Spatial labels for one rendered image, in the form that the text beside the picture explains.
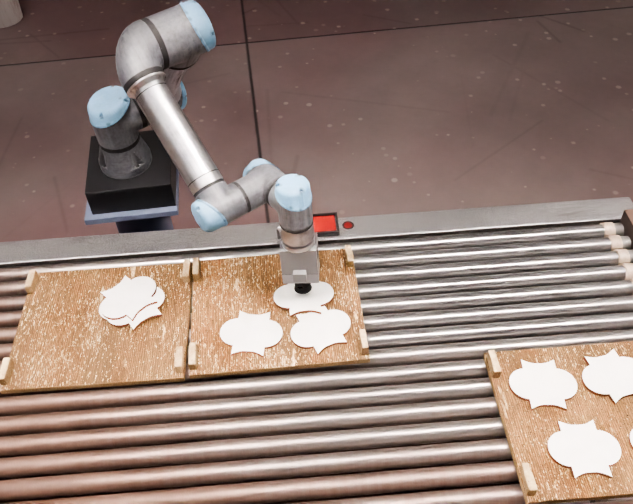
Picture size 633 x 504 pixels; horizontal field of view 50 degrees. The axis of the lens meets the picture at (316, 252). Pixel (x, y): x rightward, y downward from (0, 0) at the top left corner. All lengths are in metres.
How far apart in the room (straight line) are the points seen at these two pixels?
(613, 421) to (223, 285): 0.94
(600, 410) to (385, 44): 3.25
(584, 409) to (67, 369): 1.14
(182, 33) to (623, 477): 1.29
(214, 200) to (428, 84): 2.77
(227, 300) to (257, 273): 0.11
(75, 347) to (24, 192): 2.07
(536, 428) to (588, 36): 3.52
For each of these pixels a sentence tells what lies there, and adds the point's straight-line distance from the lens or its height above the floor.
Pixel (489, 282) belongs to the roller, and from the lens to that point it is 1.78.
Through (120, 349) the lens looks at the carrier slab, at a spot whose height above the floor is 0.94.
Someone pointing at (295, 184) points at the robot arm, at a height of 1.29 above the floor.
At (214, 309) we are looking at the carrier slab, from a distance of 1.69.
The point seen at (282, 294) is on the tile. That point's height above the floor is 0.95.
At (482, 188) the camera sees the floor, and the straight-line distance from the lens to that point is 3.44.
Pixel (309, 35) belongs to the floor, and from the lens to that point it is 4.57.
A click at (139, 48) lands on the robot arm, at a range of 1.56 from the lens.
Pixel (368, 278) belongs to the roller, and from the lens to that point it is 1.76.
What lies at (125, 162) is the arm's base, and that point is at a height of 1.01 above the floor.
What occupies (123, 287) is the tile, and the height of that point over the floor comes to 0.96.
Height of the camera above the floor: 2.24
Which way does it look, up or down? 47 degrees down
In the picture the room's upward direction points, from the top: 2 degrees counter-clockwise
